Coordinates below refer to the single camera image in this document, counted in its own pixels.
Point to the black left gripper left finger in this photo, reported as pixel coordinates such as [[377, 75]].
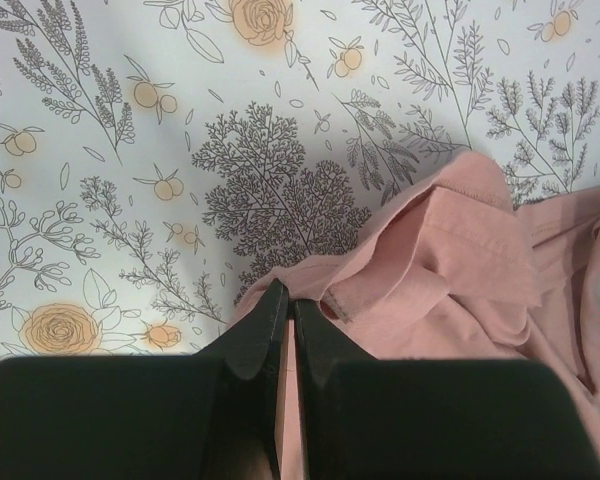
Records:
[[210, 415]]

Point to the pink graphic t-shirt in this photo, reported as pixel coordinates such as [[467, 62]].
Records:
[[451, 269]]

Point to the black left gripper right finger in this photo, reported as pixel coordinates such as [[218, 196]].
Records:
[[365, 418]]

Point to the floral patterned table mat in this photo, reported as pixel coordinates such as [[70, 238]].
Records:
[[158, 157]]

